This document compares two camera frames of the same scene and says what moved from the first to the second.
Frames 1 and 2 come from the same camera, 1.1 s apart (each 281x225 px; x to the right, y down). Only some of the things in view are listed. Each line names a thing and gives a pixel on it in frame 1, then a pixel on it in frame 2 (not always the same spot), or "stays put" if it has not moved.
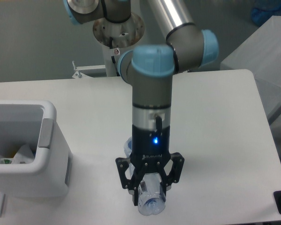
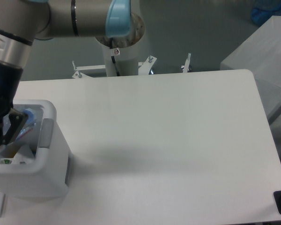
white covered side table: (266, 55) stays put
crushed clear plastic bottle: (151, 198) to (31, 121)
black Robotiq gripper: (151, 153) to (5, 80)
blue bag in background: (263, 10) stays put
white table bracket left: (78, 74) stays put
